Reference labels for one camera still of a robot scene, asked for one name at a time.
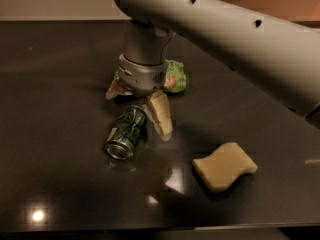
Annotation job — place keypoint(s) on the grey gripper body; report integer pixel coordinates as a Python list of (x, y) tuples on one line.
[(141, 78)]

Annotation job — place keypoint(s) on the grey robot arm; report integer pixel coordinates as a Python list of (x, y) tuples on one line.
[(280, 57)]

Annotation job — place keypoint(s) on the green snack bag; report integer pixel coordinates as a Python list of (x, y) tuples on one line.
[(175, 80)]

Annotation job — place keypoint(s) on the green soda can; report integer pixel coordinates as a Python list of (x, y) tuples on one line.
[(126, 133)]

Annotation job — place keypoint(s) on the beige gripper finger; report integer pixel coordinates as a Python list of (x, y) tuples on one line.
[(116, 89), (157, 110)]

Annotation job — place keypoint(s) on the yellow wavy sponge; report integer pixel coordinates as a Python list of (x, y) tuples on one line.
[(224, 166)]

